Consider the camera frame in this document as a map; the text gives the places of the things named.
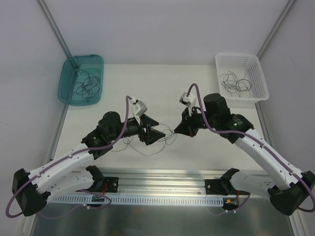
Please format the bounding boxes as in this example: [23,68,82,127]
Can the purple cable bundle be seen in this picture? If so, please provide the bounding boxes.
[109,124,177,157]

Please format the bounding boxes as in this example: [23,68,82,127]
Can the thin black cable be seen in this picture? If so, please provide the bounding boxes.
[71,70,101,100]
[219,70,253,98]

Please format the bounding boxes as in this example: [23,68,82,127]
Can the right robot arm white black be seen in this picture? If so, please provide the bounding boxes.
[175,93,315,216]

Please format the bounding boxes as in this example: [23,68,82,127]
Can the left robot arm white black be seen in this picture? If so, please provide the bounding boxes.
[12,111,165,216]

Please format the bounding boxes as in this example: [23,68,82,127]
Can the white perforated plastic basket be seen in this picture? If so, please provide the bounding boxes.
[215,53,269,108]

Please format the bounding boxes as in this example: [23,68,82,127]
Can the teal plastic bin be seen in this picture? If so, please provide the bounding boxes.
[58,55,104,106]

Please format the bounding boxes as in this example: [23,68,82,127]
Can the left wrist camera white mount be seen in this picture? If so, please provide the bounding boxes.
[129,97,147,124]

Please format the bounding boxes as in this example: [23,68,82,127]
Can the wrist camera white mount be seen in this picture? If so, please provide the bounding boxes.
[179,92,196,117]
[129,97,147,124]

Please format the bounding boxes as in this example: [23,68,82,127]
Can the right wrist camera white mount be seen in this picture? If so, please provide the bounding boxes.
[179,92,196,117]

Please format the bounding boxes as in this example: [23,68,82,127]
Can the aluminium mounting rail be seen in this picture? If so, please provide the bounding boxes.
[100,167,225,197]

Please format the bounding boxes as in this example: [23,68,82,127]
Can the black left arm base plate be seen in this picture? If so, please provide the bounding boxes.
[100,177,119,193]

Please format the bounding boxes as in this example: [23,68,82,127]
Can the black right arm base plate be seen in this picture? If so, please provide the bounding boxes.
[204,179,224,195]

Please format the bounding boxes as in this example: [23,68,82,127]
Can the white slotted cable duct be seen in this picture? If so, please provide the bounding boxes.
[52,194,223,207]

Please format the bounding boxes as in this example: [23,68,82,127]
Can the right aluminium frame post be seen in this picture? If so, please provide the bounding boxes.
[256,0,297,59]

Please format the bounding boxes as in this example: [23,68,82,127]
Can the aluminium frame post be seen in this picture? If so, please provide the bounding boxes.
[256,0,297,59]
[36,0,72,58]

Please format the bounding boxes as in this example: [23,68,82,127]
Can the left aluminium frame post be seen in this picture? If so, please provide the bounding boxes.
[36,0,72,58]

